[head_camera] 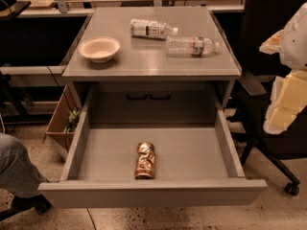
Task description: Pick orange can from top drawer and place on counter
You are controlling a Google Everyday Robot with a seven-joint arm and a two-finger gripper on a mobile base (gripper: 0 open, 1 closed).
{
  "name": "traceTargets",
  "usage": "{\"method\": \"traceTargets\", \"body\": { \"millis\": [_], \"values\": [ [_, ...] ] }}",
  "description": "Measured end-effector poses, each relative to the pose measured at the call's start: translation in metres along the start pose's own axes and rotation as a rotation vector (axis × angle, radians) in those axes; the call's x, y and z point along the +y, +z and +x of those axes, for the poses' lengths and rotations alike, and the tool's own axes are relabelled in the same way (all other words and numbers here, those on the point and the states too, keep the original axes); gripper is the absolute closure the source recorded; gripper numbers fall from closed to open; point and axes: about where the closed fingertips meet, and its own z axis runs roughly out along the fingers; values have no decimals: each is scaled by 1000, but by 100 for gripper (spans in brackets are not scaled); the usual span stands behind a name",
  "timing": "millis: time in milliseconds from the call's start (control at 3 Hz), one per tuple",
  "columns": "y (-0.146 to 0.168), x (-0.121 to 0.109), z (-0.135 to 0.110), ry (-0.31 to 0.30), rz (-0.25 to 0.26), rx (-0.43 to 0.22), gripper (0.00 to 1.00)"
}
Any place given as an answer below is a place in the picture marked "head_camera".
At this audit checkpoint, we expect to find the crushed orange soda can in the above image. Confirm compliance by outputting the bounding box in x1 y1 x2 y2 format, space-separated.
134 142 155 179

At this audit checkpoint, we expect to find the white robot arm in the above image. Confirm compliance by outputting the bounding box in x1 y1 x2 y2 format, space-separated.
260 3 307 134

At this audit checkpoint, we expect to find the grey cabinet counter unit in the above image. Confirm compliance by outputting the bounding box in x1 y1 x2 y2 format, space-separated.
63 7 241 127

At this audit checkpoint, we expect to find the grey open top drawer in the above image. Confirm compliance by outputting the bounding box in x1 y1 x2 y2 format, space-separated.
39 86 267 208

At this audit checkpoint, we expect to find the clear plastic water bottle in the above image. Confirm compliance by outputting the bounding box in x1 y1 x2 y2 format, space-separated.
166 36 220 58

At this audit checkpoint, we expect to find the white paper bowl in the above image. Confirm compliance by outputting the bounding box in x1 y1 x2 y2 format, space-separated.
78 36 121 63

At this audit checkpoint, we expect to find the green item in box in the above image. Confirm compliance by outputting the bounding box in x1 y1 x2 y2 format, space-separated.
64 107 80 133

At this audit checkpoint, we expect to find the white labelled plastic bottle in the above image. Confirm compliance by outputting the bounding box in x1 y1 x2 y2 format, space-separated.
130 18 178 39

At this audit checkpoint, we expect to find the brown cardboard box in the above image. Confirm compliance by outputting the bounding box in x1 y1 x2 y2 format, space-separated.
46 85 76 151

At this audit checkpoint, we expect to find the black office chair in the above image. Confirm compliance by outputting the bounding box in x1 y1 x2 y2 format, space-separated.
229 0 307 196

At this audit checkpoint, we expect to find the person's leg in jeans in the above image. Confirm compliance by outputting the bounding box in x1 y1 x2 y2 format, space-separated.
0 133 47 198

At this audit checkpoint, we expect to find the black shoe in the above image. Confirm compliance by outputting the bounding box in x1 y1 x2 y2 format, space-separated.
11 195 51 215

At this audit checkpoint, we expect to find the black right drawer handle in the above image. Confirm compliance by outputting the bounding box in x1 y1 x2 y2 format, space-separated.
149 91 171 101

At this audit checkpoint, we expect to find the black drawer handle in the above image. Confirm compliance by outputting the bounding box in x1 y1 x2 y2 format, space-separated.
126 91 148 101
149 91 171 101

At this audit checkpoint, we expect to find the black left drawer handle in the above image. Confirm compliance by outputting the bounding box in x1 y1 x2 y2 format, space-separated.
126 91 148 101

